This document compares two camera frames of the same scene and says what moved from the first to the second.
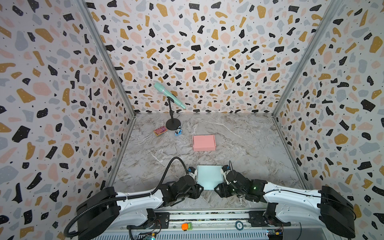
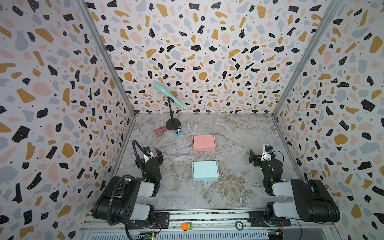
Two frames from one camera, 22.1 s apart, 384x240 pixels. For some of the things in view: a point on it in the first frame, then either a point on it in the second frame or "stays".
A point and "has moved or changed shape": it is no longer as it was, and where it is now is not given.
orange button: (184, 226) stays
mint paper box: (209, 176) has moved or changed shape
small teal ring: (239, 225) stays
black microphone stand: (172, 124) stays
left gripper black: (195, 189) → (154, 159)
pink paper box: (202, 143) stays
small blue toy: (179, 132) stays
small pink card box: (160, 131) stays
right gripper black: (223, 189) → (257, 159)
